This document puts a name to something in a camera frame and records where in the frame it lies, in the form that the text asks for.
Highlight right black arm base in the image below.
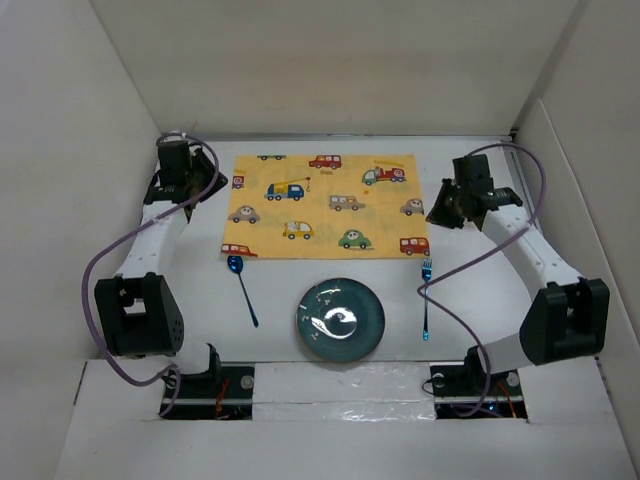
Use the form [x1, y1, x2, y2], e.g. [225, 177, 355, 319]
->
[421, 362, 528, 420]

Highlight blue metal fork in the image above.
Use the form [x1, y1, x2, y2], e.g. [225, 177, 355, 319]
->
[421, 258, 432, 341]

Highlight blue metal spoon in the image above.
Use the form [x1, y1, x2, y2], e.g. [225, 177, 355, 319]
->
[227, 255, 259, 328]

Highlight yellow car-print cloth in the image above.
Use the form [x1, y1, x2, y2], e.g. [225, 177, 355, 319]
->
[221, 153, 430, 260]

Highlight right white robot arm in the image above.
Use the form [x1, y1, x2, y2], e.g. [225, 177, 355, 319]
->
[428, 154, 610, 394]

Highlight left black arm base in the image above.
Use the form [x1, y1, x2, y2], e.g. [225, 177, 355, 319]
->
[159, 363, 255, 421]

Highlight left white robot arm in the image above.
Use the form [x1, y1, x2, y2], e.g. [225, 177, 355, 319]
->
[81, 131, 227, 397]

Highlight dark teal ceramic plate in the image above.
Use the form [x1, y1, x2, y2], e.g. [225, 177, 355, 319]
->
[295, 278, 386, 363]

